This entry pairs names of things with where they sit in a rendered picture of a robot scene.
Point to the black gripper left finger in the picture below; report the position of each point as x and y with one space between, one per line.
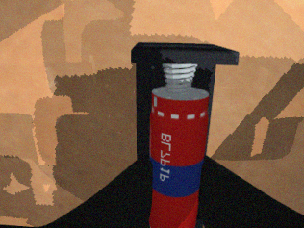
124 203

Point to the red and blue battery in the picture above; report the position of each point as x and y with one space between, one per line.
177 142

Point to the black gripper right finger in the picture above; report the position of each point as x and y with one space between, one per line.
225 200

